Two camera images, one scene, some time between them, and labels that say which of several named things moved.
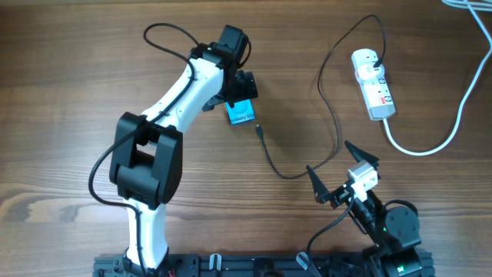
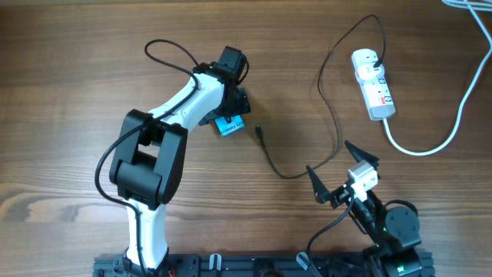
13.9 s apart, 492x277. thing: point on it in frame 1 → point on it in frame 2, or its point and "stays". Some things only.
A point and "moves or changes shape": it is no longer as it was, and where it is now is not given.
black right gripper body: x=340 y=195 stays
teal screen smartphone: x=243 y=111 moves or changes shape
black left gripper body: x=241 y=89 → x=239 y=105
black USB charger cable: x=377 y=64 stays
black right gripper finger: x=320 y=189 stays
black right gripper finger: x=360 y=155 stays
